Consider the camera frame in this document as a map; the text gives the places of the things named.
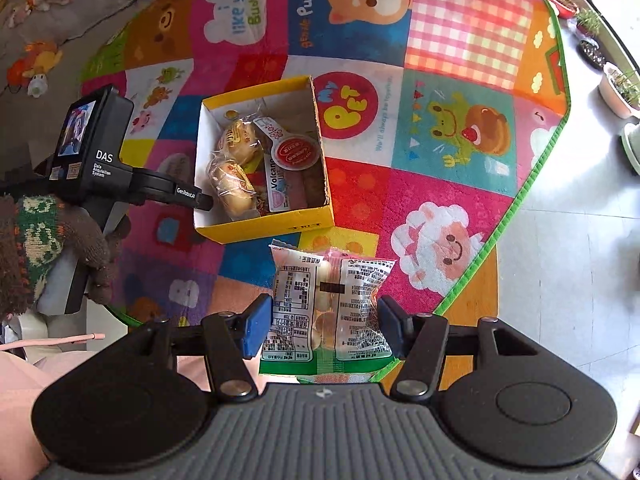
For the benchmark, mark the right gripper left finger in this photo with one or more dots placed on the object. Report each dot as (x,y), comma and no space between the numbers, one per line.
(230,339)

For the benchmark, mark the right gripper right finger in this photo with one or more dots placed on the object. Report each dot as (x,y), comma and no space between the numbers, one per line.
(419,341)

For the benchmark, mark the clear green-edged snack bag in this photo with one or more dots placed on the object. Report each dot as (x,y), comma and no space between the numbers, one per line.
(324,318)

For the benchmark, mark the pink Volcano snack box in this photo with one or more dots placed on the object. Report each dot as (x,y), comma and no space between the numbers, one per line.
(285,188)

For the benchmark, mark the round red-lid jelly cup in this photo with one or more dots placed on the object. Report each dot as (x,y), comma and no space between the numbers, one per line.
(290,151)

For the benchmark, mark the pink sleeve forearm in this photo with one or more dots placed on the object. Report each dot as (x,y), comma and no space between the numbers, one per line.
(21,384)

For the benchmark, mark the left hand in knit glove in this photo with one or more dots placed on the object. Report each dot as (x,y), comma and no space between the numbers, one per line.
(34,232)

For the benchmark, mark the lower bread bun packet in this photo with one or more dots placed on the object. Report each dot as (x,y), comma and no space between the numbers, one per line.
(233,189)

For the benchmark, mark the bread bun packet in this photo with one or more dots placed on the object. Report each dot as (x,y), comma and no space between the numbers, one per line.
(240,141)
(233,189)

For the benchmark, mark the upper bread bun packet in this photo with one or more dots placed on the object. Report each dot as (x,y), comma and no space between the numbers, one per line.
(240,141)

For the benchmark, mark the grey patterned bed sheet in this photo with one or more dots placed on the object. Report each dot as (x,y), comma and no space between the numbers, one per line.
(29,126)

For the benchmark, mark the white plant pot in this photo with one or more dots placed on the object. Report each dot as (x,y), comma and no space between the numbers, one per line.
(619,92)

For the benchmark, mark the dark plant pot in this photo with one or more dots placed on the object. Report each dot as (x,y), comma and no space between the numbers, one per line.
(590,51)

